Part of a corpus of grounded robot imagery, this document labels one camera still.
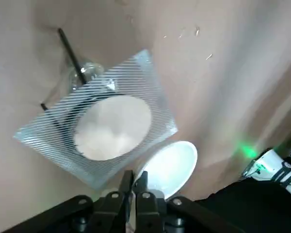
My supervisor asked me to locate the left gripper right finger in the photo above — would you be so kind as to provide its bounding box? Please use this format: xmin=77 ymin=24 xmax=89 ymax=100
xmin=135 ymin=171 xmax=236 ymax=233

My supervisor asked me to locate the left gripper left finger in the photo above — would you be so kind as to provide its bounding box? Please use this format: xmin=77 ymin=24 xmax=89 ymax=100
xmin=2 ymin=169 xmax=134 ymax=233

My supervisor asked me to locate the small white crucible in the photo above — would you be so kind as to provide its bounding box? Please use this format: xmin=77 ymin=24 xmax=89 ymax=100
xmin=133 ymin=141 xmax=198 ymax=201

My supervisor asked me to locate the clear glass lamp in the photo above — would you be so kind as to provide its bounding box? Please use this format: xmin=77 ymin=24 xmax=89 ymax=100
xmin=67 ymin=62 xmax=105 ymax=94

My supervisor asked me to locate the wire gauze tripod stand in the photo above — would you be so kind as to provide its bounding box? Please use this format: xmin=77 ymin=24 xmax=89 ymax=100
xmin=13 ymin=28 xmax=179 ymax=190

